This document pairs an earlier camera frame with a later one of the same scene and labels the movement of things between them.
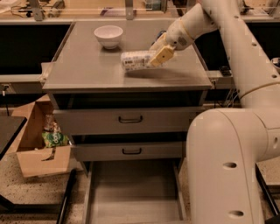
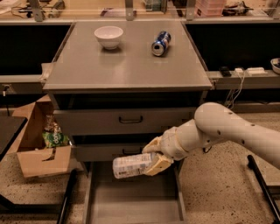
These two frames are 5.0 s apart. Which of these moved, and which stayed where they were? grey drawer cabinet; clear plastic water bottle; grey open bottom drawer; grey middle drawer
Moved: clear plastic water bottle
Stayed: grey open bottom drawer; grey drawer cabinet; grey middle drawer
